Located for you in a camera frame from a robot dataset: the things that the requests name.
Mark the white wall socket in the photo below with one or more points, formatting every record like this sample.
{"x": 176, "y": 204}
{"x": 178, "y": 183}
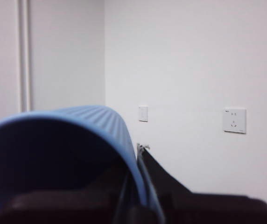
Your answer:
{"x": 234, "y": 120}

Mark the blue ribbed plastic cup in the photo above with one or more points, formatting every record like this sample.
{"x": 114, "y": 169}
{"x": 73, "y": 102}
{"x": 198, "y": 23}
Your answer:
{"x": 114, "y": 126}

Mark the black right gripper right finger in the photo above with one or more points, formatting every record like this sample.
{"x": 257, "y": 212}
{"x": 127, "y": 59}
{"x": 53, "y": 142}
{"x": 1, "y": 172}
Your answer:
{"x": 205, "y": 207}

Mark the white wall pipe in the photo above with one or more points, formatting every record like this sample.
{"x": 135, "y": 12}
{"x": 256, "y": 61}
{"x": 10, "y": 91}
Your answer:
{"x": 24, "y": 56}

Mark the white wall switch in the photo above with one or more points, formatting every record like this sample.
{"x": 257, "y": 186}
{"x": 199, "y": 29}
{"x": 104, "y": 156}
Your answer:
{"x": 143, "y": 113}

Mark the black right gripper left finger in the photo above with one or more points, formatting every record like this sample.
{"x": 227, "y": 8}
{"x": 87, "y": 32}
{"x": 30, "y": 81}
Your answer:
{"x": 65, "y": 205}

